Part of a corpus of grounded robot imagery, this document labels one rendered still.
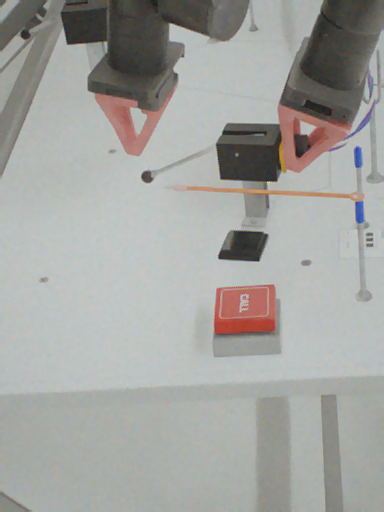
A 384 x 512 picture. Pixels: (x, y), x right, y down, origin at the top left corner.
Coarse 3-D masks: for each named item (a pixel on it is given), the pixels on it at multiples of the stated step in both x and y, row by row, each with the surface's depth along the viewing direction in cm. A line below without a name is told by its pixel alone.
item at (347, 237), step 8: (344, 232) 104; (352, 232) 104; (368, 232) 103; (376, 232) 103; (344, 240) 103; (352, 240) 102; (368, 240) 102; (376, 240) 102; (344, 248) 102; (352, 248) 101; (368, 248) 101; (376, 248) 101; (344, 256) 101; (352, 256) 100; (368, 256) 100; (376, 256) 100
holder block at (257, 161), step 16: (224, 128) 105; (240, 128) 104; (256, 128) 104; (272, 128) 104; (224, 144) 102; (240, 144) 102; (256, 144) 101; (272, 144) 101; (224, 160) 103; (240, 160) 103; (256, 160) 102; (272, 160) 102; (224, 176) 104; (240, 176) 104; (256, 176) 103; (272, 176) 103
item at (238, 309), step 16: (224, 288) 93; (240, 288) 93; (256, 288) 92; (272, 288) 92; (224, 304) 91; (240, 304) 91; (256, 304) 91; (272, 304) 90; (224, 320) 89; (240, 320) 89; (256, 320) 89; (272, 320) 89
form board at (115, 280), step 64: (256, 0) 155; (320, 0) 152; (64, 64) 145; (192, 64) 139; (256, 64) 137; (64, 128) 129; (192, 128) 125; (0, 192) 119; (64, 192) 117; (128, 192) 115; (192, 192) 113; (0, 256) 108; (64, 256) 107; (128, 256) 105; (192, 256) 104; (320, 256) 101; (0, 320) 99; (64, 320) 98; (128, 320) 97; (192, 320) 96; (320, 320) 93; (0, 384) 92; (64, 384) 91; (128, 384) 90; (192, 384) 89; (256, 384) 88; (320, 384) 88
